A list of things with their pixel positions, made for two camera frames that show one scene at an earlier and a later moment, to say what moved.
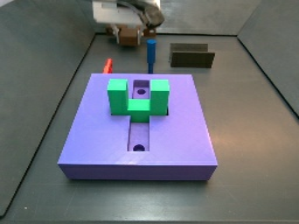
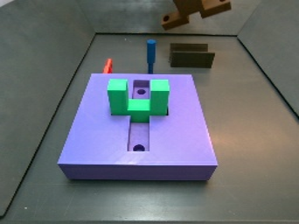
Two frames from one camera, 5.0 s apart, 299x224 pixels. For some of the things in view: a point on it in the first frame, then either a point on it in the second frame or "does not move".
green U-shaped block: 139,108 does not move
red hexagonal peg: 107,69 does not move
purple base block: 167,149 does not move
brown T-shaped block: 128,36 -> 188,7
